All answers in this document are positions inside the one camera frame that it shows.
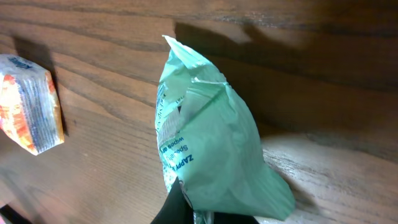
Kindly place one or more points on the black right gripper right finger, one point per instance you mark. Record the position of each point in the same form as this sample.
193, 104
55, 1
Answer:
227, 218

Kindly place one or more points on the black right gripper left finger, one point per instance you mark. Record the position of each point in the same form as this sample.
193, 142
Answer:
175, 209

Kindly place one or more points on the green flushable wipes pack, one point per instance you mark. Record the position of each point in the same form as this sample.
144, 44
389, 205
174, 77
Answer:
209, 143

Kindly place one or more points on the orange tissue pack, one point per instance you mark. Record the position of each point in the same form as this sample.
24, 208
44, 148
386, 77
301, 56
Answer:
30, 109

